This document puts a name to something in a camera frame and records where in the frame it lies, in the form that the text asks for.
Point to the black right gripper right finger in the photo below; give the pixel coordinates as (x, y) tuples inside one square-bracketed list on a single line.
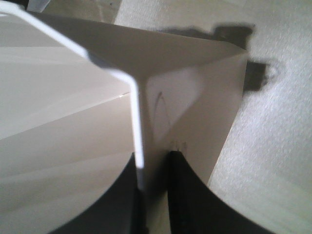
[(194, 209)]

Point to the white plastic trash bin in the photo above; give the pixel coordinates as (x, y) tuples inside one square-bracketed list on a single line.
[(86, 93)]

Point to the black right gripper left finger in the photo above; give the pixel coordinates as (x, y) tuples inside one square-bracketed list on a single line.
[(119, 211)]

